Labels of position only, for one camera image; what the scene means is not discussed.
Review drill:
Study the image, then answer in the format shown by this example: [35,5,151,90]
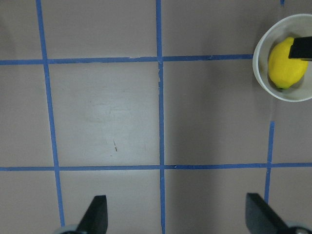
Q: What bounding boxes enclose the white ceramic bowl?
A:
[253,14,312,102]

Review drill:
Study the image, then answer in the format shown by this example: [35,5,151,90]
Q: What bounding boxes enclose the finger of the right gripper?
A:
[289,37,312,59]

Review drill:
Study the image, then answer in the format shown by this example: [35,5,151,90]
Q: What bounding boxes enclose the yellow lemon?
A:
[268,37,309,89]

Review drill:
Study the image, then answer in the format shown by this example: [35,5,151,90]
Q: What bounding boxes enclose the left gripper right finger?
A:
[245,193,289,234]

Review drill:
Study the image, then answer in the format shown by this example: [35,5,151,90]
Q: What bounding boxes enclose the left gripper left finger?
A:
[75,195,108,234]

